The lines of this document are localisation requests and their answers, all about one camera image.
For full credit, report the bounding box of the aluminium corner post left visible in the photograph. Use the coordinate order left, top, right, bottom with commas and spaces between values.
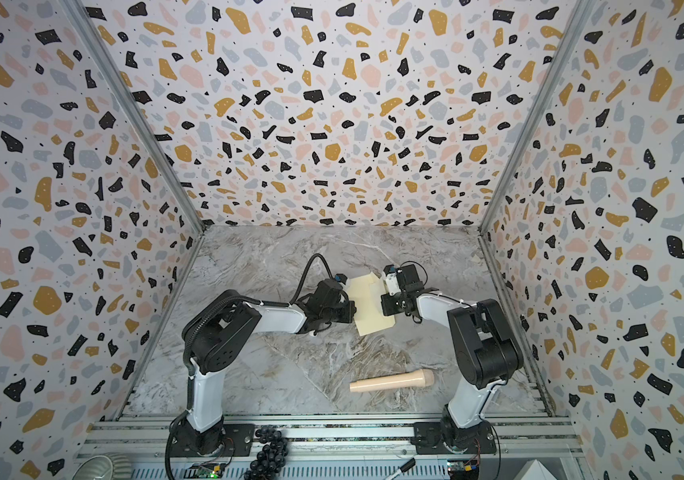
61, 1, 206, 234

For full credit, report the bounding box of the cream paper envelope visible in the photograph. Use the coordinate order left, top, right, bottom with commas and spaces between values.
345, 272, 396, 336

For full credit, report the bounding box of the ribbed grey round object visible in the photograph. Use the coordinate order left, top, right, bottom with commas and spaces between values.
72, 454, 133, 480

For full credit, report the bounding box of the black marker pen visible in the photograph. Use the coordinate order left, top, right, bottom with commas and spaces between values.
385, 458, 416, 480

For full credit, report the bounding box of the black corrugated cable conduit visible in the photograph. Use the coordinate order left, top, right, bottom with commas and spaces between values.
290, 253, 336, 304

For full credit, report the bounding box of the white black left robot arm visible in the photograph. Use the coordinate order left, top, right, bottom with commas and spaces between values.
164, 274, 356, 479

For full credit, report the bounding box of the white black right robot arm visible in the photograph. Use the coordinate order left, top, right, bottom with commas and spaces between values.
381, 263, 524, 455

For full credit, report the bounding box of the aluminium corner post right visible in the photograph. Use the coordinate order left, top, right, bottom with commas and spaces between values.
479, 0, 595, 238

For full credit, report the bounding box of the black bead cluster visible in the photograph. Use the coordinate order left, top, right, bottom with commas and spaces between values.
242, 426, 289, 480

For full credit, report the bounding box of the beige toy microphone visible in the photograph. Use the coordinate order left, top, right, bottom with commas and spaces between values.
349, 369, 435, 393

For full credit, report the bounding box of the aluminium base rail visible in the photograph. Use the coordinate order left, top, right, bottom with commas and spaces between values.
77, 413, 592, 479

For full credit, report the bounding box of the aluminium corner post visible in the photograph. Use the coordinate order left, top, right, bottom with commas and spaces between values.
479, 0, 595, 238
61, 1, 206, 234

